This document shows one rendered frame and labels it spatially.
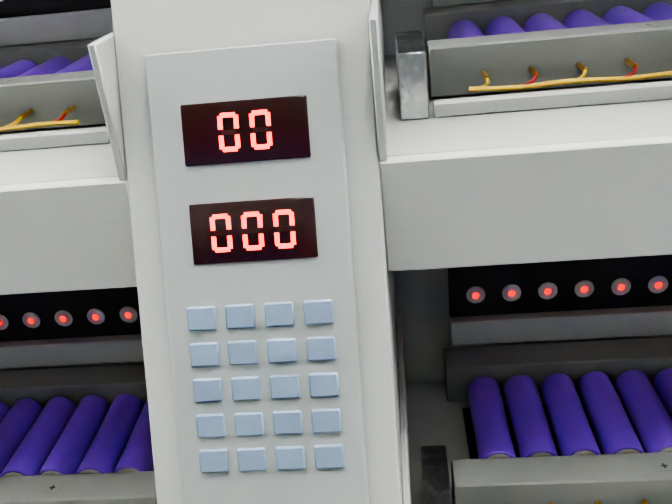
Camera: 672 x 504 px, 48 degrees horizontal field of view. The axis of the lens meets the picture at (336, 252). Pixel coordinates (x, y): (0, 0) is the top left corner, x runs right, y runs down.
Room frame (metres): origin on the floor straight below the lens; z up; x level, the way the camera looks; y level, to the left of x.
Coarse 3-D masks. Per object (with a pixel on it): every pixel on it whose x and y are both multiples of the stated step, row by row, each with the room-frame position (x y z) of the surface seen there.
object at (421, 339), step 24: (384, 0) 0.47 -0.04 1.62; (408, 0) 0.47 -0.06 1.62; (384, 24) 0.47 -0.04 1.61; (408, 24) 0.47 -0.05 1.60; (384, 48) 0.47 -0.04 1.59; (408, 288) 0.47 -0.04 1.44; (432, 288) 0.47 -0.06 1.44; (408, 312) 0.47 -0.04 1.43; (432, 312) 0.47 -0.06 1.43; (408, 336) 0.47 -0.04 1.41; (432, 336) 0.47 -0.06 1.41; (648, 336) 0.46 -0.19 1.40; (408, 360) 0.47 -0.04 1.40; (432, 360) 0.47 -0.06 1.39
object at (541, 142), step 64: (448, 0) 0.44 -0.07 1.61; (576, 0) 0.41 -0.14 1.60; (640, 0) 0.41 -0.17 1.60; (384, 64) 0.39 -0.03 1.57; (448, 64) 0.33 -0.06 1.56; (512, 64) 0.33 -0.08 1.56; (576, 64) 0.33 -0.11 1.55; (640, 64) 0.33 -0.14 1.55; (384, 128) 0.27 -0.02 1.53; (448, 128) 0.30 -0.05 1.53; (512, 128) 0.29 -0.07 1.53; (576, 128) 0.28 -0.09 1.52; (640, 128) 0.28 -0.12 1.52; (384, 192) 0.28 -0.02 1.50; (448, 192) 0.27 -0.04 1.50; (512, 192) 0.27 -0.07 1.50; (576, 192) 0.27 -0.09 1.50; (640, 192) 0.27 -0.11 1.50; (448, 256) 0.28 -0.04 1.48; (512, 256) 0.28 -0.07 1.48; (576, 256) 0.28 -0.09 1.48
